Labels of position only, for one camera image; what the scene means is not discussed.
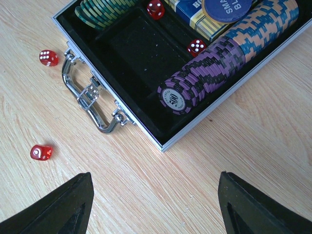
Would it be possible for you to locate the purple poker chip stack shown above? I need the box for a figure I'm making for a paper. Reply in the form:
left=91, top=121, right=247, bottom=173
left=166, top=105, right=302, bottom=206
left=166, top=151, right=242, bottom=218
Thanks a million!
left=157, top=0, right=299, bottom=115

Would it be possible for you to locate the aluminium poker case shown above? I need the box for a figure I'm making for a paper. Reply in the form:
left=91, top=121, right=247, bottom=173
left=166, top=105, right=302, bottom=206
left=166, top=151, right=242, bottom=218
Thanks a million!
left=53, top=0, right=312, bottom=152

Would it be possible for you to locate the red die in case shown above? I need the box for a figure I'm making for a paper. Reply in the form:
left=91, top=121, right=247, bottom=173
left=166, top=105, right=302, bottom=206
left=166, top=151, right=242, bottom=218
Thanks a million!
left=187, top=39, right=207, bottom=57

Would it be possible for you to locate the green poker chip stack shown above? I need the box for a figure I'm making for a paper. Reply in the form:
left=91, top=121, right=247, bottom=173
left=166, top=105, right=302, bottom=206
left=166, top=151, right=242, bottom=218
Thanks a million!
left=75, top=0, right=138, bottom=30

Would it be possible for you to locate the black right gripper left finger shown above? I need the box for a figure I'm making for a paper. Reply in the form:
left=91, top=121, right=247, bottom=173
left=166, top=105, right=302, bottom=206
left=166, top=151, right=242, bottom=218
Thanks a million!
left=0, top=172, right=94, bottom=234

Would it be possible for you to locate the blue gold card deck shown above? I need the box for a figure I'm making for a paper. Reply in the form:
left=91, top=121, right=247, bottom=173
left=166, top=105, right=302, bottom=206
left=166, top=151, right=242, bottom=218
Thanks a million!
left=165, top=0, right=259, bottom=42

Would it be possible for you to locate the red die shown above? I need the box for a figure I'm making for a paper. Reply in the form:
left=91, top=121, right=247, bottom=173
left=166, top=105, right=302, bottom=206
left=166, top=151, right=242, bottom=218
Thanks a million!
left=146, top=0, right=165, bottom=20
left=30, top=144, right=53, bottom=161
left=187, top=39, right=207, bottom=57
left=39, top=49, right=59, bottom=66

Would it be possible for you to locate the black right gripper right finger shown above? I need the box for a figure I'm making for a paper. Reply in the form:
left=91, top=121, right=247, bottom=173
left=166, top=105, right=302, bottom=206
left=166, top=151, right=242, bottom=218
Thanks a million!
left=218, top=171, right=312, bottom=234

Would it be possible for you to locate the purple round button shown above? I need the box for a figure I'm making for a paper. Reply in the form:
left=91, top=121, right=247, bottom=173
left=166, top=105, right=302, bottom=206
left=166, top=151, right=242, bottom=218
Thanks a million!
left=202, top=0, right=252, bottom=23

